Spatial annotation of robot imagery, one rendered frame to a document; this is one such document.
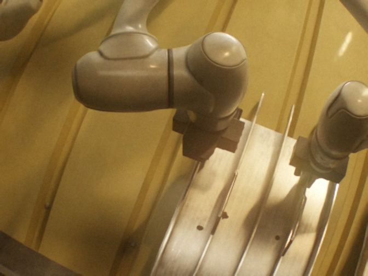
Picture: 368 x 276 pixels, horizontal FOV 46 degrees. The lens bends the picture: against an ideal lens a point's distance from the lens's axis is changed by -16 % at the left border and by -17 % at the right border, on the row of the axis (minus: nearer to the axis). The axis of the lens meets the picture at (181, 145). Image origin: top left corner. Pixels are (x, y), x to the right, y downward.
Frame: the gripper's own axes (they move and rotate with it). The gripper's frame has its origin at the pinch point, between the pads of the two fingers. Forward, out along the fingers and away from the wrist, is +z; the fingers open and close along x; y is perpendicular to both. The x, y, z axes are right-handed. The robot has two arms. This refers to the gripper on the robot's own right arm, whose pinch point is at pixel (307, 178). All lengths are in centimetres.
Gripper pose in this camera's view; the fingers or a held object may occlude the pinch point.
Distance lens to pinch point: 110.4
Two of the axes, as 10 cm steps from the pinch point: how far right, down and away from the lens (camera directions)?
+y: -3.6, 8.5, -3.9
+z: -0.4, 4.1, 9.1
